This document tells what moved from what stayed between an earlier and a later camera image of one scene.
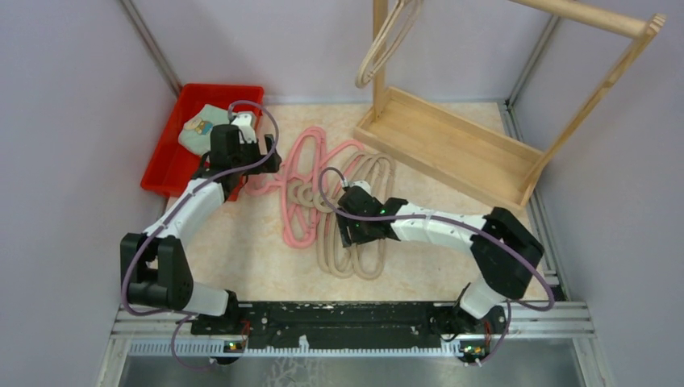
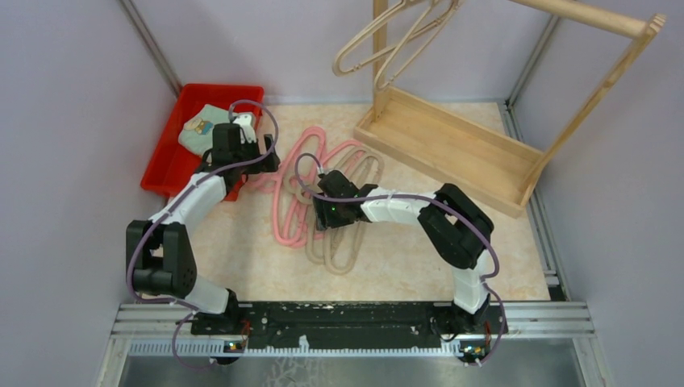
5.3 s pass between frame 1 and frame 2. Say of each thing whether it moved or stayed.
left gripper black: stayed
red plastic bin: stayed
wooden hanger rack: stayed
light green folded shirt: stayed
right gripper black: moved
